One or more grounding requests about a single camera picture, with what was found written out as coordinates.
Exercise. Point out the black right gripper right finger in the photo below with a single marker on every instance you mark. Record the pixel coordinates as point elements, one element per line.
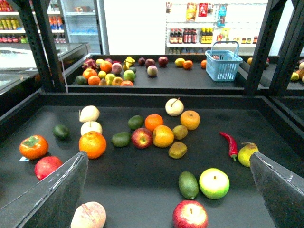
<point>281,189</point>

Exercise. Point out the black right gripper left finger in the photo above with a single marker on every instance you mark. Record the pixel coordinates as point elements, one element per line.
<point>51,203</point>

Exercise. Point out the pile of fruit far shelf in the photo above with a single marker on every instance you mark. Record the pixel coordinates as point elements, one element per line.
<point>106,72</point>

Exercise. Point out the blue basket on far shelf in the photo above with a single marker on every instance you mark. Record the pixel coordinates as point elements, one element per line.
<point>222,65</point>

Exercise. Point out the red pomegranate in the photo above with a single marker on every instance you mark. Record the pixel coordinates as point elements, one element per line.
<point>46,166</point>

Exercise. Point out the pink peach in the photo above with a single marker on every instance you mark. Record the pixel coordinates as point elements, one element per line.
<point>89,215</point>

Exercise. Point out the yellow green pear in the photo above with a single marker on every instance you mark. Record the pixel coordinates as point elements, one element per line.
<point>245,153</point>

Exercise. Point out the orange persimmon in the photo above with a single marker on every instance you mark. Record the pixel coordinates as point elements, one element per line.
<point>34,147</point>

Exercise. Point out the red chili pepper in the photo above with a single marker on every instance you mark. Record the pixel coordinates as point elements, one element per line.
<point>233,150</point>

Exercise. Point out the green apple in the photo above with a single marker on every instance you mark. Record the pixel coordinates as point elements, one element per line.
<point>214,183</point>

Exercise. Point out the dark green avocado left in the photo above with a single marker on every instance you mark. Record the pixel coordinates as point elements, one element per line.
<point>61,132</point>

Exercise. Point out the large orange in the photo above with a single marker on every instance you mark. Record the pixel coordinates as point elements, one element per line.
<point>93,143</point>

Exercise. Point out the white pear lower left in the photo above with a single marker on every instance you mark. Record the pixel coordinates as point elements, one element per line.
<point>91,126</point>

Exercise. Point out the green avocado front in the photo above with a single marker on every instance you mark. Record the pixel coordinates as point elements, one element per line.
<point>188,185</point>

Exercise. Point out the red apple front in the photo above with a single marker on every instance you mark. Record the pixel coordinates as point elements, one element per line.
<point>190,214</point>

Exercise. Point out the white pear upper left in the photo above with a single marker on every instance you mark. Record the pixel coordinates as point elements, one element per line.
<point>88,113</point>

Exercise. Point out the red yellow apple centre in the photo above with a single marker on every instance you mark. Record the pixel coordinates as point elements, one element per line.
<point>142,138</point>

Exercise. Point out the brown kiwi lower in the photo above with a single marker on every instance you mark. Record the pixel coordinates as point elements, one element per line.
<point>177,150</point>

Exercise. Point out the brown kiwi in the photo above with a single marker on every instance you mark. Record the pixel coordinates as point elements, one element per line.
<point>180,132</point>
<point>177,150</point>

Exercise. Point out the green lime upper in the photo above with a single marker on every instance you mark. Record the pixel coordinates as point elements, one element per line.
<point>135,122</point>

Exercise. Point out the orange apple-shaped fruit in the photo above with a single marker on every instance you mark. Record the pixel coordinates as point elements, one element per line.
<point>190,119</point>

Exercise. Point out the brown kiwi upper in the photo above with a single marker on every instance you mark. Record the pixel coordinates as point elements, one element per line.
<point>180,132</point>

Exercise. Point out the orange yellow fruit centre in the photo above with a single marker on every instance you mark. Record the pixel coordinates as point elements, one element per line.
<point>162,136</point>

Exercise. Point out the small orange tangerine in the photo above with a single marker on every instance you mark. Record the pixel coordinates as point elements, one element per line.
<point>152,121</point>

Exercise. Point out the white round pear back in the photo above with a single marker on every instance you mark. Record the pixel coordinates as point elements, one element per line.
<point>174,107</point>

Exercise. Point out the glass door refrigerator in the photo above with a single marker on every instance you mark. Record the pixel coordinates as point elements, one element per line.
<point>85,22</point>

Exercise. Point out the black shelf frame post right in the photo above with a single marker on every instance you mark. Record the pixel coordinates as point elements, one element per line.
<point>273,13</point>

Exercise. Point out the black shelf frame post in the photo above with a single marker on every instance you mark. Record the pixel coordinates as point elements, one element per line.
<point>273,13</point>
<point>34,17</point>

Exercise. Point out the sauce bottles on wall shelf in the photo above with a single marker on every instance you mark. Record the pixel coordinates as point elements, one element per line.
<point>190,36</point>

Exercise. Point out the black shelf frame post left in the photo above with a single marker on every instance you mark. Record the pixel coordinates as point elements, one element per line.
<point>34,17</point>

